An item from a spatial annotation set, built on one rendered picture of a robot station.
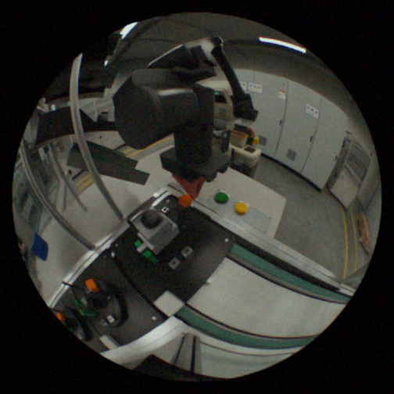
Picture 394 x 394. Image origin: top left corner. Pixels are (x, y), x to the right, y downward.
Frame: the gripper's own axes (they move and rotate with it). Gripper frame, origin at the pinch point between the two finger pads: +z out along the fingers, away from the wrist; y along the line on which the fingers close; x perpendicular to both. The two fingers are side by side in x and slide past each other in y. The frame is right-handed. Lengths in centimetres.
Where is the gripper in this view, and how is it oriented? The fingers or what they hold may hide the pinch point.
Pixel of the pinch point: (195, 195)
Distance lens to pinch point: 25.1
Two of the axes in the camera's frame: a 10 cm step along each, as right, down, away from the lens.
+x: 6.2, -5.8, 5.4
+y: 7.9, 4.5, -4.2
